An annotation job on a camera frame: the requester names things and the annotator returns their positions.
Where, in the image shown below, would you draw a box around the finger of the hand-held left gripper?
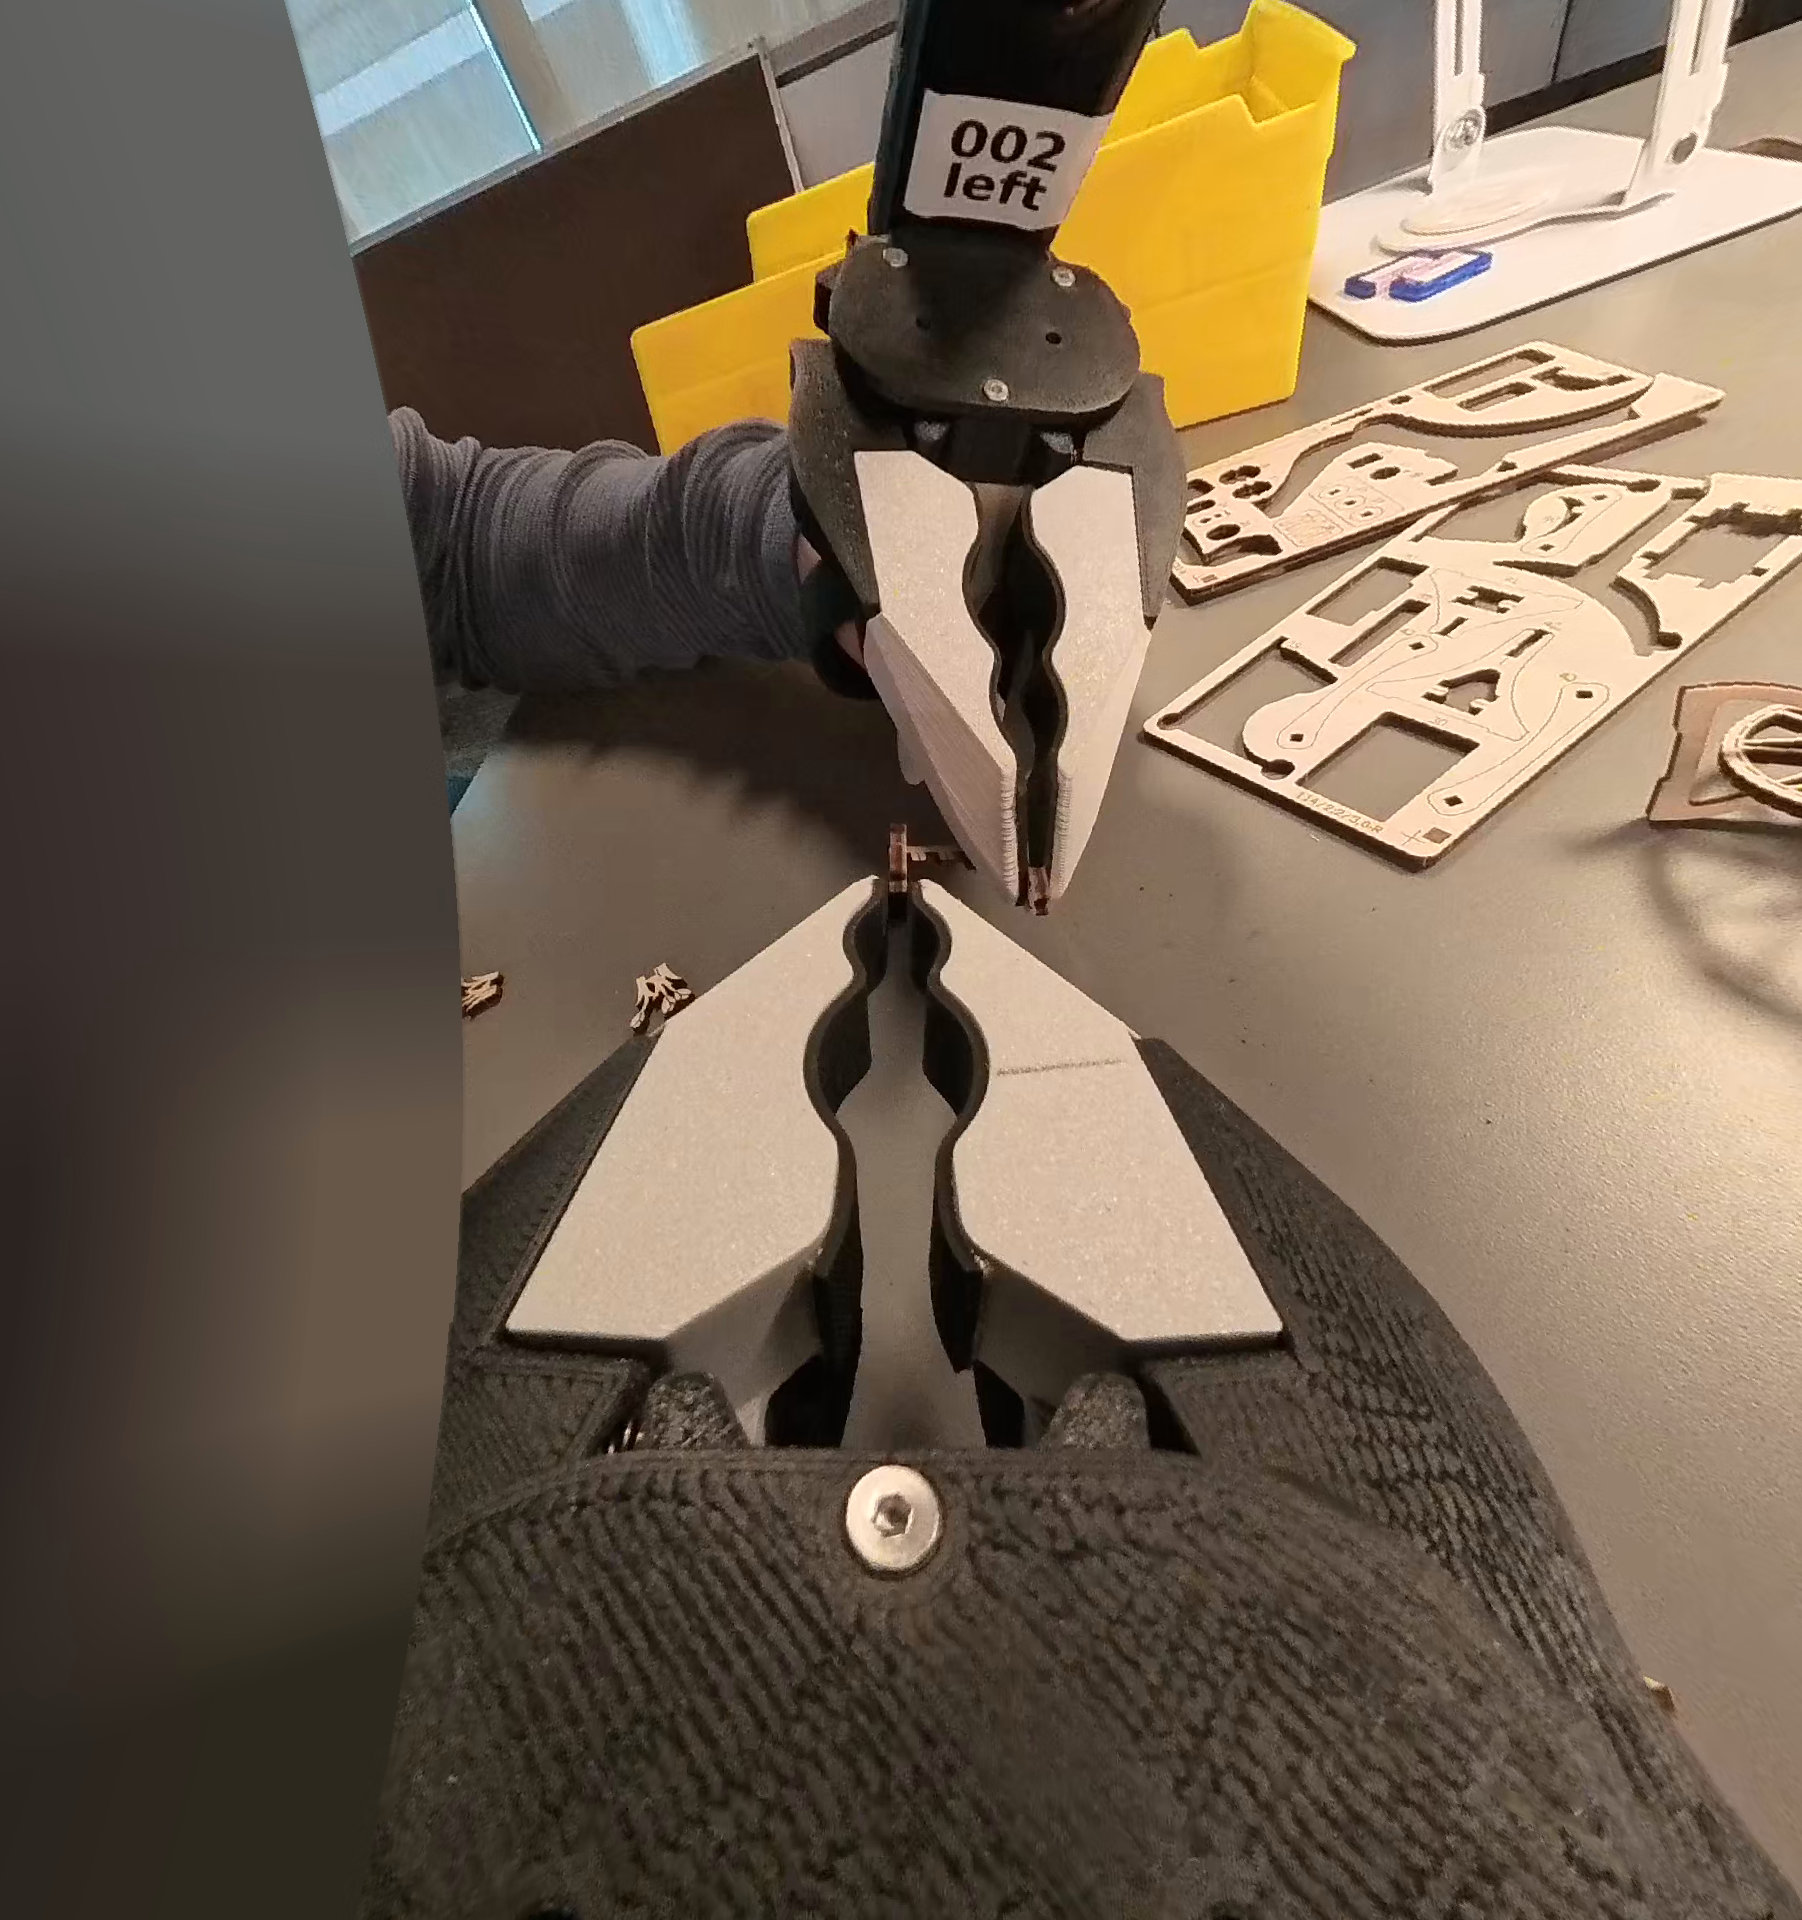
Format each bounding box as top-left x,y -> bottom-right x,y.
849,446 -> 1033,905
1021,466 -> 1157,905

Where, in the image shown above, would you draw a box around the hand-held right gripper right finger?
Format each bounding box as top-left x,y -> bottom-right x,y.
909,881 -> 1289,1421

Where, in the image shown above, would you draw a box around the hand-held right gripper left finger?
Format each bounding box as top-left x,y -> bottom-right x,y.
503,878 -> 894,1414

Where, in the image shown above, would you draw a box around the toothed wooden model part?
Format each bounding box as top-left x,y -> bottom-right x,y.
883,822 -> 975,905

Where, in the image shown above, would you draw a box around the wooden bicycle model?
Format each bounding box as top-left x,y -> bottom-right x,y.
1649,681 -> 1802,830

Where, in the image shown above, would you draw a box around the wooden part sheet square windows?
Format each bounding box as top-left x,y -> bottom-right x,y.
1140,470 -> 1802,875

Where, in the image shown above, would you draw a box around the yellow plastic bin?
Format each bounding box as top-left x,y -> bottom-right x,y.
631,0 -> 1358,454

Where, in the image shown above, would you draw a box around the brown partition panel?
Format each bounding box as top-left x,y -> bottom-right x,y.
353,46 -> 872,452

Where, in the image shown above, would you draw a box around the small blue white device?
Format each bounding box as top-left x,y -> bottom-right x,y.
1348,242 -> 1492,306

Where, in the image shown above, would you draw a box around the wooden part sheet round holes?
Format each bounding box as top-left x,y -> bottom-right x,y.
1171,343 -> 1724,604

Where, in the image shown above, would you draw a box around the large grid window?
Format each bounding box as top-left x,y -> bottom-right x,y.
286,0 -> 901,240

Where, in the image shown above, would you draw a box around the white tablet stand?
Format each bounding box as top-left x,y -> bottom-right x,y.
1310,0 -> 1802,344

